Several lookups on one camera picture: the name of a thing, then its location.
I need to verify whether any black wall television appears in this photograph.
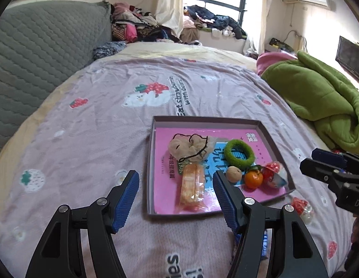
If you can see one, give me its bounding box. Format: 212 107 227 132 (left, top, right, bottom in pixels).
336 36 359 81

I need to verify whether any white curtain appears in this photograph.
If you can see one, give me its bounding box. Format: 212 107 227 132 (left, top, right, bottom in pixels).
155 0 183 37

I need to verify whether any beige mesh drawstring pouch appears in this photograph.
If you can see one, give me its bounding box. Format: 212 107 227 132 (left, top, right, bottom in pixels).
167 133 217 163

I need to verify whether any grey quilted headboard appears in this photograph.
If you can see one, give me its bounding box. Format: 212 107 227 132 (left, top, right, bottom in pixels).
0 0 112 152

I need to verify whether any walnut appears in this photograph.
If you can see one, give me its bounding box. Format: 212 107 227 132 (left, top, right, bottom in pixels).
225 166 242 183

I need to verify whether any orange packaged cracker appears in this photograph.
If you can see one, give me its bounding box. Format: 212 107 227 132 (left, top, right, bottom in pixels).
178 163 207 212

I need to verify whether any pink pillow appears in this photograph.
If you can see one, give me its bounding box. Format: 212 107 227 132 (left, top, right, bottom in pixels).
256 51 296 76

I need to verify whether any brown shallow cardboard tray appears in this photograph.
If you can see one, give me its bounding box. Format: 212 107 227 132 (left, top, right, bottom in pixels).
147 116 285 217

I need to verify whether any pile of clothes left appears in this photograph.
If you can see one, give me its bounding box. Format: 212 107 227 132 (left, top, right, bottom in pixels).
110 3 181 43

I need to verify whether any green fuzzy ring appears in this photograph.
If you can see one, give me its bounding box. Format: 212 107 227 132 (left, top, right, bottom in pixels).
223 139 256 170

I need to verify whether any dark patterned cloth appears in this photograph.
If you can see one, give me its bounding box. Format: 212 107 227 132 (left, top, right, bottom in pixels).
93 41 127 60

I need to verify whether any green plush blanket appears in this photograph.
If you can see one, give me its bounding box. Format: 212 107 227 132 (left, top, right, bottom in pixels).
261 51 359 154

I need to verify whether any person's right hand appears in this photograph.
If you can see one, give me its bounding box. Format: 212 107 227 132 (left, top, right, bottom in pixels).
351 216 359 243

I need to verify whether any orange tangerine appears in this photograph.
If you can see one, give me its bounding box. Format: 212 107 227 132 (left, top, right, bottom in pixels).
244 165 263 190

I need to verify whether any blue snack packet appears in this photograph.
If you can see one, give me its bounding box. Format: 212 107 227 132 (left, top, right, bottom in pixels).
233 228 269 261

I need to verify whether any pink strawberry bedsheet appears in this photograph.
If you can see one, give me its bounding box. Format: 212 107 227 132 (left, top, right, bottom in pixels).
0 43 353 277

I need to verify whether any surprise egg toy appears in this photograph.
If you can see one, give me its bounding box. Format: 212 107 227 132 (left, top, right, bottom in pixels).
291 197 314 225
261 161 288 188

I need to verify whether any pile of clothes on sill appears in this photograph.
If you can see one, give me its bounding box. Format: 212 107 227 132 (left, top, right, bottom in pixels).
183 5 247 40

